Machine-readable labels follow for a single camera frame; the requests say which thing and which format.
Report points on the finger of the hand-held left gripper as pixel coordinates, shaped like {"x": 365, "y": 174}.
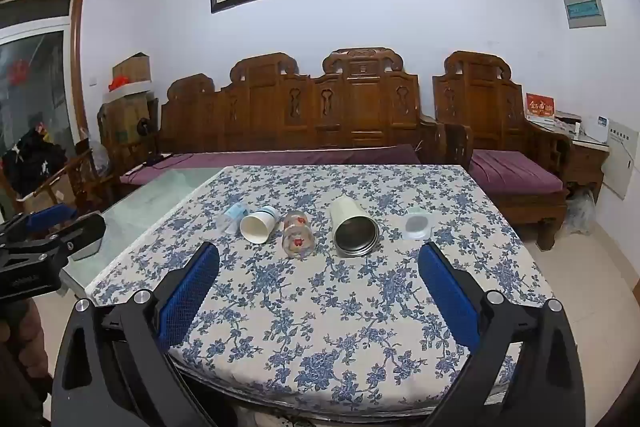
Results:
{"x": 50, "y": 214}
{"x": 82, "y": 232}

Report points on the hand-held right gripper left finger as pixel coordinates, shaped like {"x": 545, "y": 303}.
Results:
{"x": 190, "y": 292}

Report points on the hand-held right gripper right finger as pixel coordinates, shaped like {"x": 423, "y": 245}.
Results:
{"x": 447, "y": 297}

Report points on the person's left forearm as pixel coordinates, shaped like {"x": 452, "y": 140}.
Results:
{"x": 20, "y": 347}

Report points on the clear plastic cup blue print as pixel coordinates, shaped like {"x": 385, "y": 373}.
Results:
{"x": 233, "y": 217}

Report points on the white paper cup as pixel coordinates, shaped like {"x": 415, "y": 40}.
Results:
{"x": 257, "y": 226}

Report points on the cream steel tumbler cup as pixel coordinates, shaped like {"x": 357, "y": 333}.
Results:
{"x": 352, "y": 227}

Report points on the glass cup red print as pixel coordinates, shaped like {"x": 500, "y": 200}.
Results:
{"x": 298, "y": 234}

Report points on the light wooden chair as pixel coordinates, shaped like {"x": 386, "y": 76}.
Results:
{"x": 75, "y": 179}

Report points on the pile of dark clothes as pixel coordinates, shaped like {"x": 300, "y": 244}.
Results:
{"x": 32, "y": 162}

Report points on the large brown cardboard box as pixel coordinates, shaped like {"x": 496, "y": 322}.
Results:
{"x": 122, "y": 122}

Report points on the blue floral tablecloth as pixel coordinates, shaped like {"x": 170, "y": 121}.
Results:
{"x": 310, "y": 317}

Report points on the square purple seat cushion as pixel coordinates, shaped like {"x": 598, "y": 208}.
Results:
{"x": 515, "y": 174}

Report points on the red paper window decoration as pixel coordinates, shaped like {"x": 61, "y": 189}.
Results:
{"x": 17, "y": 73}

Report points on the red plastic bag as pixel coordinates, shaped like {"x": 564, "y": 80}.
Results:
{"x": 119, "y": 83}

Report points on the wooden framed glass door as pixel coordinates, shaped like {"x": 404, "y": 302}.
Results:
{"x": 35, "y": 57}

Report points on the clear plastic bag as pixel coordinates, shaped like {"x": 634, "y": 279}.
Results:
{"x": 582, "y": 209}

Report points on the long purple sofa cushion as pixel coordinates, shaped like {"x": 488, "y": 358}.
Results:
{"x": 280, "y": 157}

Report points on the small brown cardboard box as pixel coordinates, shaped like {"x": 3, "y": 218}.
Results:
{"x": 132, "y": 68}

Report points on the wooden side table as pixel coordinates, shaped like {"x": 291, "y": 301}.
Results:
{"x": 582, "y": 162}

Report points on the carved wooden armchair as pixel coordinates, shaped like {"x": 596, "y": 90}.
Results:
{"x": 480, "y": 107}

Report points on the red gift box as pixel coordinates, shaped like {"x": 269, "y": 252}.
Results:
{"x": 540, "y": 106}

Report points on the carved wooden sofa bench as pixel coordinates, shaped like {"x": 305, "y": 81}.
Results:
{"x": 310, "y": 107}

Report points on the white box blue label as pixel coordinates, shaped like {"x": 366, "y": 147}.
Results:
{"x": 597, "y": 129}

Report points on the white flat wall panel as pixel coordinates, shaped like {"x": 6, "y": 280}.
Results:
{"x": 620, "y": 159}

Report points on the grey wall electrical panel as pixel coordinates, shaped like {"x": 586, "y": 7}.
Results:
{"x": 584, "y": 8}

